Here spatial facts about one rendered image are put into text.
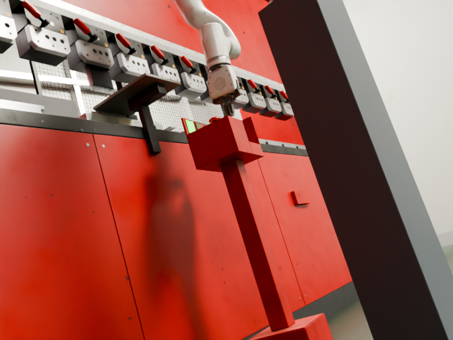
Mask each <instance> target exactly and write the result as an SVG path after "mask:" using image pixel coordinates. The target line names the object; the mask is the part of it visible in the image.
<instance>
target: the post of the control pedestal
mask: <svg viewBox="0 0 453 340"><path fill-rule="evenodd" d="M220 168H221V170H222V174H223V177H224V180H225V184H226V187H227V190H228V192H229V196H230V199H231V203H232V205H233V209H234V211H235V216H236V218H237V222H238V225H239V228H240V231H241V235H242V238H243V241H244V244H245V248H246V250H247V255H248V257H249V261H250V264H251V267H252V270H253V274H254V277H255V280H256V283H257V286H258V289H259V293H260V296H261V299H262V303H263V305H264V309H265V311H266V316H267V318H268V322H269V325H270V328H271V331H277V330H280V329H285V328H289V327H290V326H291V325H293V324H295V320H294V318H293V314H292V312H291V308H290V305H289V301H288V299H287V296H286V293H285V290H284V287H283V284H282V280H281V278H280V274H279V272H278V268H277V265H276V261H275V259H274V255H273V253H272V249H271V247H270V242H269V240H268V236H267V234H266V230H265V228H264V224H263V221H262V218H261V215H260V212H259V209H258V206H257V202H256V200H255V196H254V194H253V190H252V188H251V184H250V181H249V178H248V175H247V172H246V169H245V165H244V163H243V161H242V160H237V159H234V160H232V161H229V162H227V163H225V164H223V165H221V166H220Z"/></svg>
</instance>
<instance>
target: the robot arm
mask: <svg viewBox="0 0 453 340"><path fill-rule="evenodd" d="M173 1H174V3H175V5H176V6H177V8H178V9H179V11H180V12H181V15H182V16H183V18H184V19H185V21H186V22H187V23H188V24H189V25H190V26H191V27H192V28H195V29H196V30H198V31H199V33H200V38H201V42H202V47H203V51H204V56H205V60H206V65H207V67H206V70H209V71H210V72H209V73H208V89H209V93H210V98H211V99H213V104H214V105H222V106H224V112H225V114H226V115H228V116H231V117H233V116H235V114H234V112H235V110H234V106H233V105H234V102H235V99H236V98H237V97H238V96H240V95H241V93H240V87H239V83H238V80H237V77H236V75H235V72H234V70H233V68H232V67H231V61H230V60H234V59H236V58H238V56H240V53H241V46H240V44H239V41H238V40H237V38H236V36H235V35H234V33H233V31H232V30H231V29H230V28H229V27H228V25H227V24H226V23H225V22H224V21H222V20H221V19H220V18H219V17H218V16H216V15H215V14H213V13H212V12H211V11H209V10H208V9H206V7H205V6H204V4H203V3H202V1H201V0H173ZM226 98H227V100H226ZM227 102H228V103H227Z"/></svg>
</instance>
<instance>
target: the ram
mask: <svg viewBox="0 0 453 340"><path fill-rule="evenodd" d="M22 1H24V0H9V5H10V8H11V11H13V10H14V9H15V8H16V7H17V6H18V5H19V4H20V3H21V2H22ZM28 1H29V2H30V3H31V4H33V5H35V6H38V7H41V8H44V9H47V10H49V11H53V12H55V13H58V14H61V17H62V20H63V25H66V24H67V23H68V22H69V21H71V20H72V19H76V18H79V19H80V20H81V21H82V22H84V23H87V24H89V25H92V26H96V27H98V28H102V29H104V31H105V34H106V37H107V38H108V37H110V36H111V35H112V34H114V33H115V34H118V33H121V34H122V35H123V36H124V37H127V38H130V39H133V40H136V41H138V42H141V45H142V49H145V48H146V47H147V46H148V45H150V46H153V45H156V47H157V48H158V49H162V50H164V51H167V52H170V53H171V54H172V56H173V58H175V57H177V56H178V55H179V56H181V57H182V56H186V58H187V59H190V60H193V61H196V62H198V65H199V67H200V66H202V65H203V64H204V65H206V60H204V59H200V58H199V57H195V56H193V55H190V54H187V53H184V52H182V51H178V50H176V49H173V48H170V47H168V46H165V45H162V44H160V43H157V42H154V41H151V40H148V39H146V38H143V37H141V36H137V35H135V34H132V33H129V32H126V31H124V30H121V29H118V28H115V27H113V26H109V25H107V24H104V23H102V22H98V21H96V20H93V19H90V18H87V17H85V16H82V15H80V14H77V13H74V12H72V11H68V10H66V9H63V8H60V7H57V6H55V5H51V4H50V3H46V2H44V1H41V0H28ZM60 1H63V2H66V3H68V4H71V5H74V6H76V7H79V8H82V9H85V10H87V11H90V12H92V13H95V14H97V15H100V16H102V17H105V18H108V19H110V20H113V21H116V22H118V23H121V24H124V25H126V26H129V27H132V28H135V29H137V30H140V31H142V32H145V33H148V34H151V35H153V36H156V37H159V38H161V39H164V40H167V41H169V42H171V43H175V44H176V45H179V46H182V47H185V48H187V49H190V50H192V51H195V52H198V53H201V54H203V55H204V51H203V47H202V42H201V38H200V33H199V31H198V30H196V29H195V28H192V27H191V26H190V25H189V24H188V23H187V22H186V21H185V19H184V18H183V16H182V15H181V12H180V11H179V9H178V8H177V6H176V5H175V3H174V1H173V0H60ZM201 1H202V3H203V4H204V6H205V7H206V9H208V10H209V11H211V12H212V13H213V14H215V15H216V16H218V17H219V18H220V19H221V20H222V21H224V22H225V23H226V24H227V25H228V27H229V28H230V29H231V30H232V31H233V33H234V35H235V36H236V38H237V40H238V41H239V44H240V46H241V53H240V56H238V58H236V59H234V60H230V61H231V65H233V66H235V67H238V68H241V69H244V70H246V71H248V72H251V73H253V74H257V75H259V76H262V77H264V78H267V79H269V80H272V81H275V82H278V83H280V84H283V83H282V80H281V78H280V74H279V72H278V68H277V66H276V63H275V60H274V57H273V55H272V52H271V49H270V46H269V44H268V40H267V38H266V35H265V32H264V29H263V26H262V23H261V21H260V17H259V15H258V12H259V11H261V10H262V9H263V8H265V7H266V6H267V5H268V2H267V1H265V0H201ZM234 72H235V75H236V76H239V77H241V81H242V80H244V79H247V80H250V79H251V80H252V81H253V82H256V83H258V84H259V86H261V85H264V86H267V85H269V87H271V88H273V89H274V91H276V90H279V91H282V90H283V91H284V92H285V93H286V91H285V89H284V88H281V87H278V86H275V85H273V84H269V83H267V82H264V81H261V80H259V79H256V78H253V77H251V76H247V75H245V74H242V73H239V72H236V71H234Z"/></svg>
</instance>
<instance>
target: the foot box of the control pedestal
mask: <svg viewBox="0 0 453 340"><path fill-rule="evenodd" d="M248 340H333V338H332V334H331V332H330V329H329V326H328V323H327V320H326V317H325V314H324V313H322V314H317V315H314V316H309V317H306V318H301V319H298V320H295V324H293V325H291V326H290V327H289V328H285V329H280V330H277V331H271V328H270V327H268V328H267V329H265V330H263V331H262V332H260V333H258V334H257V335H255V336H253V337H252V338H250V339H248Z"/></svg>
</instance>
